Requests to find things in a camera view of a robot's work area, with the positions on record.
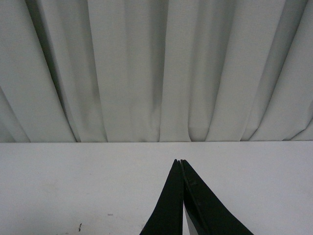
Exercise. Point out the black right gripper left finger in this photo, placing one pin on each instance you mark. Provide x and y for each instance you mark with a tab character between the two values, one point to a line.
167	217

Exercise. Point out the grey-white pleated curtain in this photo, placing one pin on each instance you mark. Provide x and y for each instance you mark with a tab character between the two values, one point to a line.
156	70

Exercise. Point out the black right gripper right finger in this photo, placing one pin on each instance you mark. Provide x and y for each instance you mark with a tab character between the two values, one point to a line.
205	213

